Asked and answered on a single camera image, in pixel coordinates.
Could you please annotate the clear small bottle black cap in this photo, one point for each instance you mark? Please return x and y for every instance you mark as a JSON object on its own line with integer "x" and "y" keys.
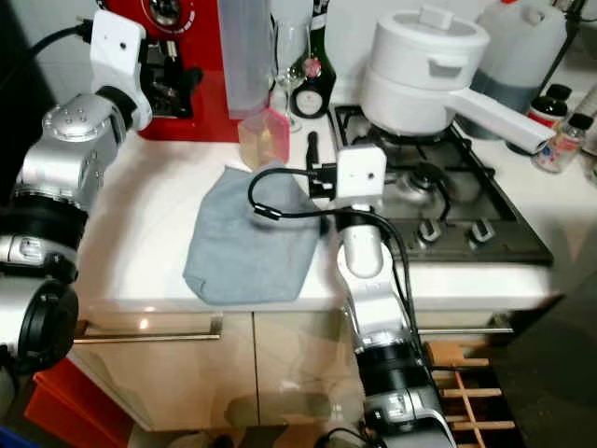
{"x": 560, "y": 149}

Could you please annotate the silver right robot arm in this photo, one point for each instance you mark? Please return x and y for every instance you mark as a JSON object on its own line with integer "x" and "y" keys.
{"x": 364, "y": 261}

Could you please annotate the dark glass bottle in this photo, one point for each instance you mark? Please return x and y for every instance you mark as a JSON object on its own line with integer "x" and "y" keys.
{"x": 315, "y": 98}

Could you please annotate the black fridge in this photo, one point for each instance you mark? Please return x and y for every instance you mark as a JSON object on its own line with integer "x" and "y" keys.
{"x": 19, "y": 56}

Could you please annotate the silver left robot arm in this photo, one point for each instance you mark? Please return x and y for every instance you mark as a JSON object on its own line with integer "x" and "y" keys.
{"x": 56, "y": 140}

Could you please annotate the wooden lattice rack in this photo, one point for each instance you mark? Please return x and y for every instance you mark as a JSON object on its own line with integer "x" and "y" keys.
{"x": 476, "y": 392}

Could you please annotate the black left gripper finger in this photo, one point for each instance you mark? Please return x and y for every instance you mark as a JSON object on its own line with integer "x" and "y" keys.
{"x": 192, "y": 86}

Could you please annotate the silver hob knob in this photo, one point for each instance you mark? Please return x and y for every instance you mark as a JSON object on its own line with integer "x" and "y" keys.
{"x": 483, "y": 231}
{"x": 435, "y": 232}

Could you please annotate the clear wine glass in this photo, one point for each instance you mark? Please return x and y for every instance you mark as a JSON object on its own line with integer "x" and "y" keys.
{"x": 289, "y": 51}

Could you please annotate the white plastic jerrycan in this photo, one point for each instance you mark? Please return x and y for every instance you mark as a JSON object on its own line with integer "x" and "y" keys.
{"x": 522, "y": 56}

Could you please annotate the beige kitchen base cabinet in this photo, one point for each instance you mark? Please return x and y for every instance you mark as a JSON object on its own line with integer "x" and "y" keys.
{"x": 242, "y": 373}

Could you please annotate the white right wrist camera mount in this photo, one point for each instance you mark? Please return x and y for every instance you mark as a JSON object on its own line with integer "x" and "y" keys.
{"x": 362, "y": 175}

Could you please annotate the clear container pink lid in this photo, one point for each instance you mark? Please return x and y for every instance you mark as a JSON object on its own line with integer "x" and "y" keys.
{"x": 264, "y": 140}

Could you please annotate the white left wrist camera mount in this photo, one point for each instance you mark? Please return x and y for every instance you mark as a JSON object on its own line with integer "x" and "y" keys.
{"x": 119, "y": 56}

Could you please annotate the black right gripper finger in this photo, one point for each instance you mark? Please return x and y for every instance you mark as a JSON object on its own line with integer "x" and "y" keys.
{"x": 313, "y": 157}

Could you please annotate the white pot with lid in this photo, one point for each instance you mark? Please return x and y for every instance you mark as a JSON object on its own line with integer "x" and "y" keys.
{"x": 429, "y": 51}

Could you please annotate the red coffee machine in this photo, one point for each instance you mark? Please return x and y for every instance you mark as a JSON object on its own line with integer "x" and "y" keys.
{"x": 210, "y": 56}

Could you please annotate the grey cloth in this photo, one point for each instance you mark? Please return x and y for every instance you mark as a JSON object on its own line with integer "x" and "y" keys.
{"x": 242, "y": 252}

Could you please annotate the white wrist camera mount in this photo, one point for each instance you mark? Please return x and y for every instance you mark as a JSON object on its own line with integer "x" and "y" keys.
{"x": 362, "y": 175}
{"x": 119, "y": 56}

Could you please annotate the dark grey table leg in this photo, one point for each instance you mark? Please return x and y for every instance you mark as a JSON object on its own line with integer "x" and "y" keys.
{"x": 550, "y": 373}

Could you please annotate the orange red board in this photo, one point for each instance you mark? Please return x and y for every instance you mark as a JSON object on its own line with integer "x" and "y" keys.
{"x": 56, "y": 411}

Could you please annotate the steel gas hob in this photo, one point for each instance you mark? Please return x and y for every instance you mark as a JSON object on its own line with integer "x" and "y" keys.
{"x": 504, "y": 201}

